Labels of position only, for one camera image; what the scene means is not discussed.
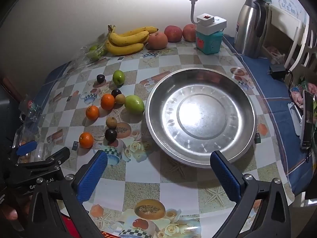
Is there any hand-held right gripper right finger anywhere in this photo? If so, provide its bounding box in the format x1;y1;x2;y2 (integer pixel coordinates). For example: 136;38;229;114
210;150;291;238

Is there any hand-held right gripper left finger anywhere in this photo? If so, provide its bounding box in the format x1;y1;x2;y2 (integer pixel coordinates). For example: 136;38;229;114
27;150;109;238

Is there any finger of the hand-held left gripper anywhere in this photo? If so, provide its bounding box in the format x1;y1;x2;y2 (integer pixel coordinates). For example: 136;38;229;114
14;147;71;177
10;140;38;157

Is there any orange mandarin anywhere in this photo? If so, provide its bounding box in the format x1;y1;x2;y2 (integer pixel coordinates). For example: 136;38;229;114
79;132;94;149
100;94;116;110
86;105;100;121

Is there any dark cherry with stem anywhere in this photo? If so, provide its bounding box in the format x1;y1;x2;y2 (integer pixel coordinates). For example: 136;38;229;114
94;128;117;142

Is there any round steel basin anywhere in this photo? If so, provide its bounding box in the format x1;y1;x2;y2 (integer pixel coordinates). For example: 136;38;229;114
145;68;257;168

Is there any large green jujube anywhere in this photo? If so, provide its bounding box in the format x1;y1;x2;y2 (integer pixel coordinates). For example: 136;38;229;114
124;95;145;115

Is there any oval green jujube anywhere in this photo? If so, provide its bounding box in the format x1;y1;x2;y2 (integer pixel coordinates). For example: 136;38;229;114
113;70;125;85

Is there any person's left hand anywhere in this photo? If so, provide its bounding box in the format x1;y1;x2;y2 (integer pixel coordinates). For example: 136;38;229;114
0;204;19;222

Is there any black appliance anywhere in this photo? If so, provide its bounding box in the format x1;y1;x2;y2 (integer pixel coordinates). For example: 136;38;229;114
0;89;20;154

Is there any clear plastic box red label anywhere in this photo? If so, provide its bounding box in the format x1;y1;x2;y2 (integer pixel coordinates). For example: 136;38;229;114
20;97;44;122

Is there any red printed packet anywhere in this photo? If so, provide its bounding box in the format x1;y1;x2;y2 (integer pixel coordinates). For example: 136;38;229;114
59;213;104;238

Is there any checkered tablecloth blue border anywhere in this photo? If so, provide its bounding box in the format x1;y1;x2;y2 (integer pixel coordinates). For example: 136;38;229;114
37;33;312;238

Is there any white phone stand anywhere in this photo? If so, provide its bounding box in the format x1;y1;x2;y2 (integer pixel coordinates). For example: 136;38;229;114
287;102;304;137

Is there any black smartphone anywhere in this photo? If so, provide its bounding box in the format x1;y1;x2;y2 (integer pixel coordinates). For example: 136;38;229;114
300;89;316;150

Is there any clear plastic bag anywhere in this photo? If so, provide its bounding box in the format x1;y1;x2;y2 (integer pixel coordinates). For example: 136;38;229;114
67;33;112;72

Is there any floral pink packet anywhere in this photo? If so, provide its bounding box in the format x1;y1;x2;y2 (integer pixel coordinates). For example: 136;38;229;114
290;77;317;109

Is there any black charger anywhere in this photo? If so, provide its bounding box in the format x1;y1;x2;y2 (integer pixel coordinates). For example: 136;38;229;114
267;64;289;80

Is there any bunch of yellow bananas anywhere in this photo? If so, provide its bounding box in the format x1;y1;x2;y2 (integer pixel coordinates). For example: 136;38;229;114
106;25;159;56

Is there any red apple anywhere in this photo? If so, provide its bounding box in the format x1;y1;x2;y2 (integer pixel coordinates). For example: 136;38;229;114
164;25;183;42
182;24;199;42

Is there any pale orange peach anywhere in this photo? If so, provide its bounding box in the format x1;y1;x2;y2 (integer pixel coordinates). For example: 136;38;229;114
146;31;168;50

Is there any steel thermos jug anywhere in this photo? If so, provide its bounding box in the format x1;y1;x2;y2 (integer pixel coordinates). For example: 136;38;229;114
234;0;269;59

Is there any white switched socket adapter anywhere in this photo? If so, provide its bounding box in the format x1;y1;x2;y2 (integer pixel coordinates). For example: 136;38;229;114
196;13;227;36

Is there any pale blue printed album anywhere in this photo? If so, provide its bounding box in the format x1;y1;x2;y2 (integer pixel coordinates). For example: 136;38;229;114
258;0;310;23

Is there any brown wooden rail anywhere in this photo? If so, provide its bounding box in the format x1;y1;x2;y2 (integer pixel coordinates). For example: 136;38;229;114
0;76;28;100

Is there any black cable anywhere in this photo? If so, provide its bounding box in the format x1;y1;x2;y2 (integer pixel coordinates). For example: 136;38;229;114
285;70;298;105

